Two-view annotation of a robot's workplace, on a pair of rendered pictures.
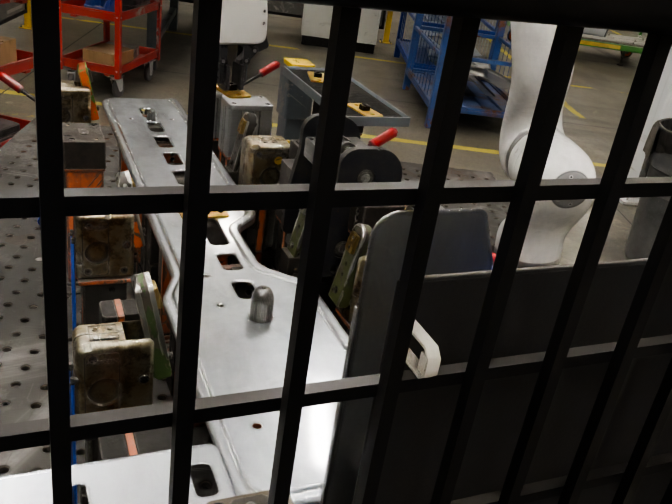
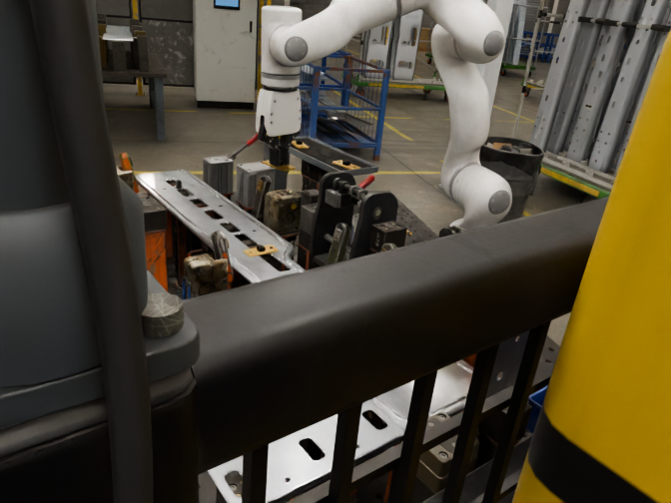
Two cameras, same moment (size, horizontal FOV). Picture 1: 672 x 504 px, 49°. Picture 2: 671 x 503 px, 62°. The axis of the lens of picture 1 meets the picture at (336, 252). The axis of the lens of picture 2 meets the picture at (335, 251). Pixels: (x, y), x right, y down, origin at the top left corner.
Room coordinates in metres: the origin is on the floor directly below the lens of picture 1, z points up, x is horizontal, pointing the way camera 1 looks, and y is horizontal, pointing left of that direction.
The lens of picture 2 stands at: (-0.11, 0.33, 1.60)
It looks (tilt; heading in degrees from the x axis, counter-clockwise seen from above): 25 degrees down; 348
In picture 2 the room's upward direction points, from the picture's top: 6 degrees clockwise
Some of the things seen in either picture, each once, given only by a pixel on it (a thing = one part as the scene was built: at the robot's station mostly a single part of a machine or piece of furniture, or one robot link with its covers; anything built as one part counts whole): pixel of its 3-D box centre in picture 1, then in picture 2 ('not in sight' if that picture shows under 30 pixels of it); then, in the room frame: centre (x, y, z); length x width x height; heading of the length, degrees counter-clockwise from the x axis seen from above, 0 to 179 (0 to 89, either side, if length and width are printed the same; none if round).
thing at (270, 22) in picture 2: not in sight; (282, 40); (1.15, 0.21, 1.50); 0.09 x 0.08 x 0.13; 10
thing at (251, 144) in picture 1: (257, 227); (279, 253); (1.38, 0.17, 0.89); 0.13 x 0.11 x 0.38; 116
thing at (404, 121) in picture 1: (341, 94); (322, 155); (1.52, 0.04, 1.16); 0.37 x 0.14 x 0.02; 26
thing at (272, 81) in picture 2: not in sight; (281, 79); (1.15, 0.21, 1.42); 0.09 x 0.08 x 0.03; 126
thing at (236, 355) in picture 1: (196, 211); (254, 250); (1.18, 0.25, 1.00); 1.38 x 0.22 x 0.02; 26
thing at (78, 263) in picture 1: (104, 302); (206, 323); (1.04, 0.37, 0.87); 0.12 x 0.09 x 0.35; 116
